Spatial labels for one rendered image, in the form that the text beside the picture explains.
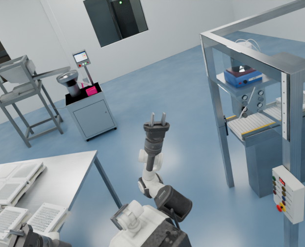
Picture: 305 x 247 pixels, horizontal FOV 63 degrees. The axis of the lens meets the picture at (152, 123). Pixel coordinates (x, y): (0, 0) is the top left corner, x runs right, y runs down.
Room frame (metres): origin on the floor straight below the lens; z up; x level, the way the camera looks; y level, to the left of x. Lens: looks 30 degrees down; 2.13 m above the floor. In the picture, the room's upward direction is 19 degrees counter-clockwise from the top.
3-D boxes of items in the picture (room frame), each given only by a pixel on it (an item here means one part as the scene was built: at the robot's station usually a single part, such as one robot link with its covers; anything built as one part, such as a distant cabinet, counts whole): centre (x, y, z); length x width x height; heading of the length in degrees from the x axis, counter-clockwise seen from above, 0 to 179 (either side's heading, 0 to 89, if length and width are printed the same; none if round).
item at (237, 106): (1.56, -0.73, 1.14); 0.22 x 0.11 x 0.20; 91
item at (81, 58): (4.23, 0.76, 1.07); 0.23 x 0.10 x 0.62; 99
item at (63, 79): (4.10, 1.00, 0.95); 0.49 x 0.36 x 0.38; 99
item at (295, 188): (0.83, -0.55, 0.97); 0.17 x 0.06 x 0.26; 1
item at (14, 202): (1.76, 1.37, 0.87); 0.24 x 0.24 x 0.02; 66
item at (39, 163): (1.98, 1.27, 0.92); 0.25 x 0.24 x 0.02; 156
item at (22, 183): (1.76, 1.37, 0.92); 0.25 x 0.24 x 0.02; 156
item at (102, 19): (6.80, -0.03, 1.43); 1.38 x 0.01 x 1.16; 99
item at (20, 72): (4.45, 1.79, 0.75); 1.43 x 1.06 x 1.50; 99
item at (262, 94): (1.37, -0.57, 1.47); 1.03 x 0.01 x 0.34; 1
